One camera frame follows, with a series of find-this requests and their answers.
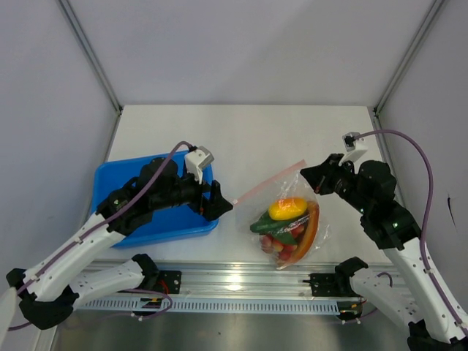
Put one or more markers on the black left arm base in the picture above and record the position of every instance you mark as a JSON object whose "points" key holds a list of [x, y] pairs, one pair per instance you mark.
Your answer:
{"points": [[167, 282]]}

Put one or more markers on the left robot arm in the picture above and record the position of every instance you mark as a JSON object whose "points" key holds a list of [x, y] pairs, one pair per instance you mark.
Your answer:
{"points": [[50, 291]]}

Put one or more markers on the white slotted cable duct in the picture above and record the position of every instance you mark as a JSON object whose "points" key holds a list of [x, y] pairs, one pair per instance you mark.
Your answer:
{"points": [[242, 306]]}

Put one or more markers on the aluminium mounting rail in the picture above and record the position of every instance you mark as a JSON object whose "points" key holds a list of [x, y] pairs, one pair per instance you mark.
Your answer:
{"points": [[245, 280]]}

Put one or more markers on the red toy strawberry bunch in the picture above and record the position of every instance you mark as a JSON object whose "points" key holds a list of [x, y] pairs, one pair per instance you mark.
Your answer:
{"points": [[284, 243]]}

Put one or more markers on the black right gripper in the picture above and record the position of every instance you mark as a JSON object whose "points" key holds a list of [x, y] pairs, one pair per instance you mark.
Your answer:
{"points": [[319, 176]]}

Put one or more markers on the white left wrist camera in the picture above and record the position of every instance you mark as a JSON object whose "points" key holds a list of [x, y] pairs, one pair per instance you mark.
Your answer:
{"points": [[196, 161]]}

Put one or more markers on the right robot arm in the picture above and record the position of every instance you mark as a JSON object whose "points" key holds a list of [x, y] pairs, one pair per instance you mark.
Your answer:
{"points": [[370, 190]]}

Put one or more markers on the yellow toy pepper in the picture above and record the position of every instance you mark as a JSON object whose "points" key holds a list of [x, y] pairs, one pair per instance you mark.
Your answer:
{"points": [[287, 208]]}

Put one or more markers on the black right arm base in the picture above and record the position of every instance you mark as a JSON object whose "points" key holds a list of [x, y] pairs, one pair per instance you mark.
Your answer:
{"points": [[326, 285]]}

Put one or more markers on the green toy cucumber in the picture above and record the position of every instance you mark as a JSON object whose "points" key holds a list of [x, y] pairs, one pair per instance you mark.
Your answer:
{"points": [[278, 230]]}

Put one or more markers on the blue plastic bin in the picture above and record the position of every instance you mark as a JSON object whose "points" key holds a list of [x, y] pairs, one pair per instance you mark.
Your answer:
{"points": [[171, 224]]}

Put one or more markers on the orange toy meat slice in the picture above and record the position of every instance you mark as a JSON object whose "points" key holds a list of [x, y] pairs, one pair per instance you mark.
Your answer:
{"points": [[313, 210]]}

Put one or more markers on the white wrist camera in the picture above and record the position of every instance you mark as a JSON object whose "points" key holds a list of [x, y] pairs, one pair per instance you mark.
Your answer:
{"points": [[196, 161], [355, 147]]}

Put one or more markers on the left aluminium frame post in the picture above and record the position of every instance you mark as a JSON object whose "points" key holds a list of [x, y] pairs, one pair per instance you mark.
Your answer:
{"points": [[85, 45]]}

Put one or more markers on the right aluminium frame post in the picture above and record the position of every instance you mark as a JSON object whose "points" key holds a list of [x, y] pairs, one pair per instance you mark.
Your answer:
{"points": [[415, 44]]}

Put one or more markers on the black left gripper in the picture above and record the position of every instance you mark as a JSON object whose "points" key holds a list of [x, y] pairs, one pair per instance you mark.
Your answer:
{"points": [[213, 207]]}

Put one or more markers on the aluminium frame post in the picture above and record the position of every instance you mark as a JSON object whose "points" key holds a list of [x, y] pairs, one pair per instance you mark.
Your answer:
{"points": [[85, 45], [415, 44]]}

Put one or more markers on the clear zip top bag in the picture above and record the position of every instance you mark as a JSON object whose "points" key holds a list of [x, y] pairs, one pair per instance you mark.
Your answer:
{"points": [[287, 183]]}

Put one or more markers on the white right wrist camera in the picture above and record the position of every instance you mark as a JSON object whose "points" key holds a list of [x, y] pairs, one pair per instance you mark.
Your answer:
{"points": [[355, 147]]}

